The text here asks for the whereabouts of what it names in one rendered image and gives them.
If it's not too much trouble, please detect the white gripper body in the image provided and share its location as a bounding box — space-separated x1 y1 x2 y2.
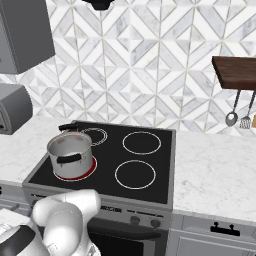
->
0 208 33 235

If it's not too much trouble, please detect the grey stove knob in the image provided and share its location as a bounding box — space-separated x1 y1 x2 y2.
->
129 215 141 226
149 218 162 229

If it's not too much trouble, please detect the black glass-top stove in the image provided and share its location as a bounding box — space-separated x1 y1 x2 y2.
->
22 120 177 256

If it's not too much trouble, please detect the grey drawer front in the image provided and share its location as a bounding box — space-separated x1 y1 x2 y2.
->
0 186 32 216
180 214 256 242

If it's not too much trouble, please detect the black oven door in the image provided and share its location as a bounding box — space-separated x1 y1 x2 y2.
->
87 226 169 256

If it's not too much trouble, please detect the grey toaster oven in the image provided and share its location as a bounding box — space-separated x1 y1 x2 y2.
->
0 83 34 136

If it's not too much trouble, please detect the grey cupboard door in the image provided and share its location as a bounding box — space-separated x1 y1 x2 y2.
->
174 229 256 256

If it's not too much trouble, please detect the grey hanging ladle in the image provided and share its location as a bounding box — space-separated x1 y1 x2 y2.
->
224 89 242 128

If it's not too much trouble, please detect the grey hanging slotted spatula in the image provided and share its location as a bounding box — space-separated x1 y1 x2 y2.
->
238 91 256 130

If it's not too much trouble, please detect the dark wooden shelf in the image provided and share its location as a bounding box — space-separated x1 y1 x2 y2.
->
211 55 256 91

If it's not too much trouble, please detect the silver pot with black handles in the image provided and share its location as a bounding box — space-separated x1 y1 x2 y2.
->
46 122 94 181

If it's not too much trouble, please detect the black oven door handle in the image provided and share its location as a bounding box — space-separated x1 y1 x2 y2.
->
87 218 163 242

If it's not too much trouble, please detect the grey wall cupboard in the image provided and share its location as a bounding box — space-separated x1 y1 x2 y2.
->
0 0 56 75

